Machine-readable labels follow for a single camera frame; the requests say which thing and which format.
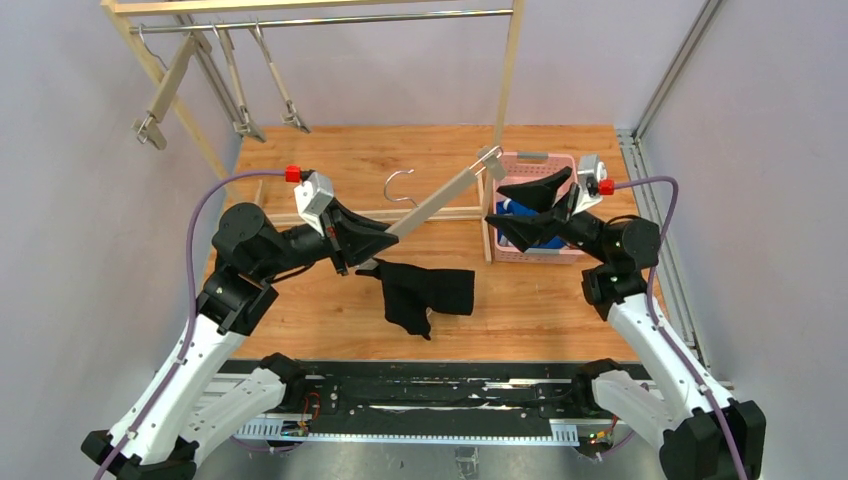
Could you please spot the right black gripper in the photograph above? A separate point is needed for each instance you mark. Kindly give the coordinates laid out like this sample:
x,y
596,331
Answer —
x,y
570,211

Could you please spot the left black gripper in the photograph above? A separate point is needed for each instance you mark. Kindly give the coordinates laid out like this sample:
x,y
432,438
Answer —
x,y
337,238

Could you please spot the blue underwear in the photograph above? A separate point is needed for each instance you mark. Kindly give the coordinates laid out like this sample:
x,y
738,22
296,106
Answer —
x,y
520,231

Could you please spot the hanger holding black underwear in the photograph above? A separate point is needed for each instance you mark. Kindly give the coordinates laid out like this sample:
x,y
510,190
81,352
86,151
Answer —
x,y
483,173

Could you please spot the black underwear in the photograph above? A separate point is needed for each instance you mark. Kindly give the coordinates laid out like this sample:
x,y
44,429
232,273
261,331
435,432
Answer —
x,y
410,292

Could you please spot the beige clip hanger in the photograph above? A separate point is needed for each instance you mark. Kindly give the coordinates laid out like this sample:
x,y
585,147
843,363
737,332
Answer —
x,y
244,124

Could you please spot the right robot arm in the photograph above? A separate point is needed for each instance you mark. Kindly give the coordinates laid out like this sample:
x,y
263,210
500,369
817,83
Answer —
x,y
696,426

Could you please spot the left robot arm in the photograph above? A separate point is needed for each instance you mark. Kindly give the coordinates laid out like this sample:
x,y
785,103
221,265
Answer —
x,y
165,435

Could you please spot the empty hanger on rack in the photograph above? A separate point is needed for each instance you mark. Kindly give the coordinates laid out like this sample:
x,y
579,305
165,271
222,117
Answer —
x,y
147,129

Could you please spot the pink plastic basket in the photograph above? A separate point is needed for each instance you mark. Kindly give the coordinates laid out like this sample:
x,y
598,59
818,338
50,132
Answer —
x,y
522,167

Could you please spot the wooden clothes rack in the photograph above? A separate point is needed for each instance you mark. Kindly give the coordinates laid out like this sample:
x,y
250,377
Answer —
x,y
164,38

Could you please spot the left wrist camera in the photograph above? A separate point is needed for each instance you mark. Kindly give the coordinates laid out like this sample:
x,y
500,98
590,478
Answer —
x,y
312,196

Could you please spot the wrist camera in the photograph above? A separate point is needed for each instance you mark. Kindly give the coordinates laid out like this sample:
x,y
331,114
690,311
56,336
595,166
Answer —
x,y
312,196
591,170

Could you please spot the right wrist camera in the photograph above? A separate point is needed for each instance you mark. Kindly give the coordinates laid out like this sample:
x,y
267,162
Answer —
x,y
591,170

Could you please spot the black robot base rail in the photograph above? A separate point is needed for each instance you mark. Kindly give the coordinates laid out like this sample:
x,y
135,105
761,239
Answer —
x,y
431,403

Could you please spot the aluminium frame post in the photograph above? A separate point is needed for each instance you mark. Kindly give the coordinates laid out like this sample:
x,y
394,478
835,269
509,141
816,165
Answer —
x,y
706,15

